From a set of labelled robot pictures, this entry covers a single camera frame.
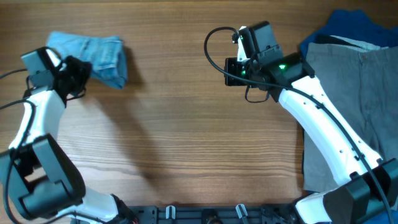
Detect light blue denim jeans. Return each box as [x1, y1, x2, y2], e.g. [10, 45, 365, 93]
[46, 31, 128, 90]

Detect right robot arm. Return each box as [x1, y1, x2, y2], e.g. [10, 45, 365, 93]
[224, 21, 397, 223]

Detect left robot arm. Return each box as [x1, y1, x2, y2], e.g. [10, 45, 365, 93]
[1, 47, 139, 223]

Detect grey shorts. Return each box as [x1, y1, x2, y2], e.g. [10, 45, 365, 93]
[302, 34, 398, 194]

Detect dark blue garment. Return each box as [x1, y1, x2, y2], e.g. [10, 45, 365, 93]
[300, 9, 398, 224]

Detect right black cable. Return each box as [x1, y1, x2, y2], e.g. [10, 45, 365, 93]
[203, 26, 396, 224]

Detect black cable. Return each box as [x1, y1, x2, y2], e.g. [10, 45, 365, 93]
[203, 26, 396, 224]
[0, 68, 103, 224]

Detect left black cable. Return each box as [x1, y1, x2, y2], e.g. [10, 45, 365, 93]
[0, 68, 103, 224]

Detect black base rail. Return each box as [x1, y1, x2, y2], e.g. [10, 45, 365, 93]
[120, 204, 300, 224]

